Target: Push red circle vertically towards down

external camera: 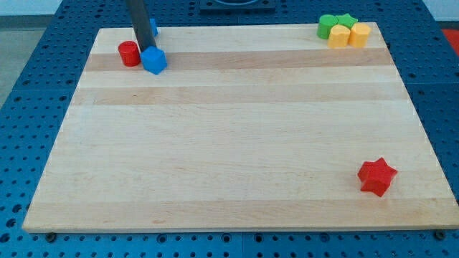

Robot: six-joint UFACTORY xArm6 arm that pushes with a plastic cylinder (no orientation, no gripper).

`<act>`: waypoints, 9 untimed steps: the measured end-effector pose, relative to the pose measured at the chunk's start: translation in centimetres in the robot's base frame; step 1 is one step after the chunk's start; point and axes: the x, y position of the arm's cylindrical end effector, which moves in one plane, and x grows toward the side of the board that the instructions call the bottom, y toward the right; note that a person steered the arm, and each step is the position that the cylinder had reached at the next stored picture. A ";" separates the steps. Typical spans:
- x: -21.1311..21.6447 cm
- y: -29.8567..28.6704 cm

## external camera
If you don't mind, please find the light wooden board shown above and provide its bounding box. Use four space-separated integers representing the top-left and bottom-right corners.
23 23 458 233

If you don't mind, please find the blue cube block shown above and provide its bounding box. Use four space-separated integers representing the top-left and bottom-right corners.
140 47 167 75

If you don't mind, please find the blue block behind rod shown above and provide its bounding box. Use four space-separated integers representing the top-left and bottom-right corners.
149 18 158 37

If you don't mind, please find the red cylinder block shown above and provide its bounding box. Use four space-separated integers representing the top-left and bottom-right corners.
118 41 141 67

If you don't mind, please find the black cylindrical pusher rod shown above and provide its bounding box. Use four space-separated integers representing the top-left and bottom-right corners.
125 0 156 52

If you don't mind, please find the green cylinder block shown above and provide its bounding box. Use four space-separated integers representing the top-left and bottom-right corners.
316 14 338 39

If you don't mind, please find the red star block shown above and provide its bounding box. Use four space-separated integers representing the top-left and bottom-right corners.
357 157 398 197

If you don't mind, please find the green star block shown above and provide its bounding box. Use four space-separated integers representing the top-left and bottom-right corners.
336 14 359 29

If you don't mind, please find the yellow hexagon block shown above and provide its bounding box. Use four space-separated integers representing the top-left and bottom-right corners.
349 22 372 48

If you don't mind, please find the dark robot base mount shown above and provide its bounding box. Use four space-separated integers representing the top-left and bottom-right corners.
199 0 277 14

